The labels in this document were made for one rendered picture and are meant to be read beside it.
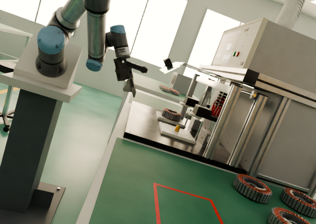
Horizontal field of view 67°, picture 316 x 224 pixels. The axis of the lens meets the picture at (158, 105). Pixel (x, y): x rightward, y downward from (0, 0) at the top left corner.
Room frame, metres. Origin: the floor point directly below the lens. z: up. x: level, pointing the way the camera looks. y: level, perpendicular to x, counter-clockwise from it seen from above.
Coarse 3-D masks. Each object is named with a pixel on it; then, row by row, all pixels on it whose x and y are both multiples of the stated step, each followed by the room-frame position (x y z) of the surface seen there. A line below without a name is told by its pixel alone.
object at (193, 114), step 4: (196, 104) 1.05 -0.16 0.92; (196, 108) 1.03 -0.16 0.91; (200, 108) 1.00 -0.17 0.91; (204, 108) 1.00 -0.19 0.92; (208, 108) 1.06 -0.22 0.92; (188, 112) 1.04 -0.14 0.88; (192, 112) 1.04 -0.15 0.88; (196, 112) 1.00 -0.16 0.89; (200, 112) 1.00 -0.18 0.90; (204, 112) 1.00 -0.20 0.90; (208, 112) 1.01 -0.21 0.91; (192, 116) 1.00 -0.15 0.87; (196, 116) 1.00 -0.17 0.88; (200, 116) 1.00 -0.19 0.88; (204, 116) 1.00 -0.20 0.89; (208, 116) 1.00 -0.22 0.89; (212, 116) 1.01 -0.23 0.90; (216, 116) 1.04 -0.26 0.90; (212, 120) 1.01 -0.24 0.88; (216, 120) 1.01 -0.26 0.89; (212, 124) 1.04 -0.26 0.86; (208, 128) 1.06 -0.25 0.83; (212, 128) 1.02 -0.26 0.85
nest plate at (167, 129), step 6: (162, 126) 1.02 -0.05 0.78; (168, 126) 1.06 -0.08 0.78; (162, 132) 0.94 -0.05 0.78; (168, 132) 0.95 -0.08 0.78; (174, 132) 0.99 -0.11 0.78; (180, 132) 1.02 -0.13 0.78; (186, 132) 1.06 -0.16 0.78; (180, 138) 0.95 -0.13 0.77; (186, 138) 0.96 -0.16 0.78; (192, 138) 0.99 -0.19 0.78
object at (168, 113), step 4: (164, 108) 1.27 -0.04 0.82; (164, 112) 1.23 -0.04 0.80; (168, 112) 1.21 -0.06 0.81; (172, 112) 1.22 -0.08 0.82; (176, 112) 1.29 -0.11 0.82; (164, 116) 1.23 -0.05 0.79; (168, 116) 1.21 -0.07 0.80; (172, 116) 1.21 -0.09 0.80; (176, 116) 1.22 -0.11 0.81; (180, 116) 1.23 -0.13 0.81; (176, 120) 1.22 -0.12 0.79
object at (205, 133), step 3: (204, 129) 1.06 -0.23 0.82; (201, 132) 1.07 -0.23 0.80; (204, 132) 1.04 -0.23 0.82; (207, 132) 1.02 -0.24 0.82; (210, 132) 1.04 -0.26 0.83; (201, 135) 1.06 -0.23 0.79; (204, 135) 1.03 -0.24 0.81; (207, 135) 1.01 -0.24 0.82; (210, 135) 1.01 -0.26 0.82; (201, 138) 1.04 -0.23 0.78; (204, 138) 1.01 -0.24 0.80; (207, 138) 1.01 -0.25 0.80; (201, 141) 1.03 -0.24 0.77; (204, 141) 1.00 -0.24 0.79; (204, 144) 1.01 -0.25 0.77
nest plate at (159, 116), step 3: (156, 111) 1.33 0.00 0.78; (159, 114) 1.25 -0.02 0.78; (159, 117) 1.18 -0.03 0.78; (162, 117) 1.20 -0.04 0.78; (165, 117) 1.23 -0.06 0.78; (165, 120) 1.19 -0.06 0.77; (168, 120) 1.19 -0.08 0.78; (171, 120) 1.20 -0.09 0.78; (180, 120) 1.29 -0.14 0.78; (174, 123) 1.19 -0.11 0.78; (177, 123) 1.20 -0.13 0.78; (180, 123) 1.21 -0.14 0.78; (183, 123) 1.24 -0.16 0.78; (180, 126) 1.20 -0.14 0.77; (183, 126) 1.20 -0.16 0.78
